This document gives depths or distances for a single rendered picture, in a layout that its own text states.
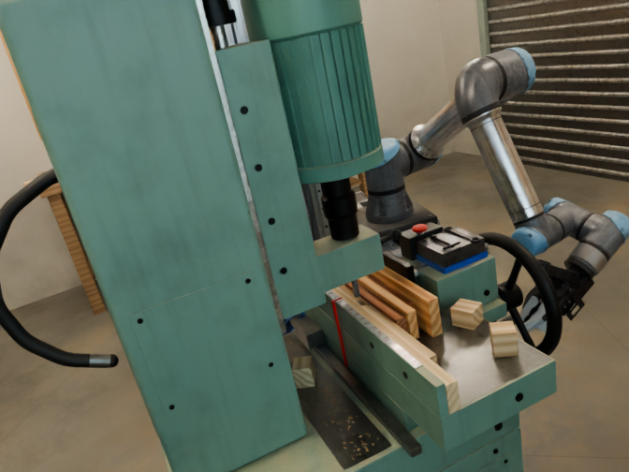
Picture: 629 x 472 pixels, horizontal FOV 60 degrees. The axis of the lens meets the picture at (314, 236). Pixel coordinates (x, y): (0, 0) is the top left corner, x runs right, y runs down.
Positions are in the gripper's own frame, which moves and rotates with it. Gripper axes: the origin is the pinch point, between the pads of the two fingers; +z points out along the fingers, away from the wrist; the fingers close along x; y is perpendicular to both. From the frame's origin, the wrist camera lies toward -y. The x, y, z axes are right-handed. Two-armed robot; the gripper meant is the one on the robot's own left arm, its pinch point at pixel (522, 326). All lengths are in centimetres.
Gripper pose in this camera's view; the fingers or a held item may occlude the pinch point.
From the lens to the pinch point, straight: 135.5
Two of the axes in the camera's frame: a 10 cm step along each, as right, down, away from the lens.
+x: -4.1, -2.6, 8.8
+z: -6.7, 7.3, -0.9
